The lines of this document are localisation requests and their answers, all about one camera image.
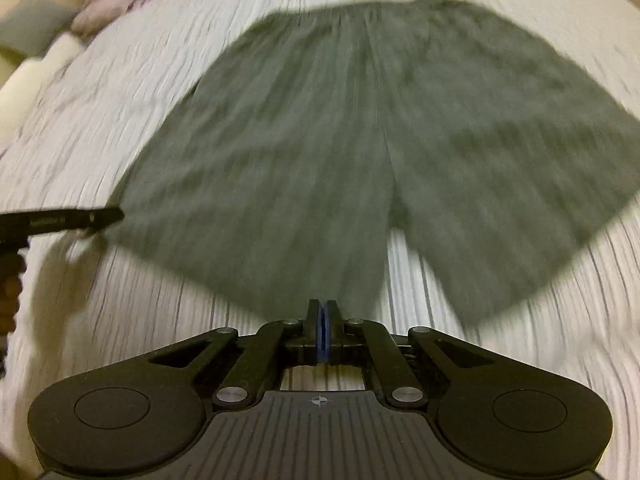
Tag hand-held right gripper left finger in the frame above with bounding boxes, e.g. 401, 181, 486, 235
150, 300, 323, 408

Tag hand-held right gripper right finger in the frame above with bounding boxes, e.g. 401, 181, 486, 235
324, 300, 493, 408

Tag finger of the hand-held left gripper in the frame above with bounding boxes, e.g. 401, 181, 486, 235
0, 207, 124, 238

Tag grey shorts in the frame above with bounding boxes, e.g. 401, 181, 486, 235
107, 0, 640, 331

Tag person's left hand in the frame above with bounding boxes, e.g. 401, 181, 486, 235
0, 255, 23, 336

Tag cream padded headboard cushion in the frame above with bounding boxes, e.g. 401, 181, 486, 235
0, 32, 86, 136

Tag bed with striped white sheet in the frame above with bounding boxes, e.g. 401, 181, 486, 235
0, 0, 640, 480

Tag grey pillow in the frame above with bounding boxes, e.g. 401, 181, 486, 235
0, 0, 81, 58

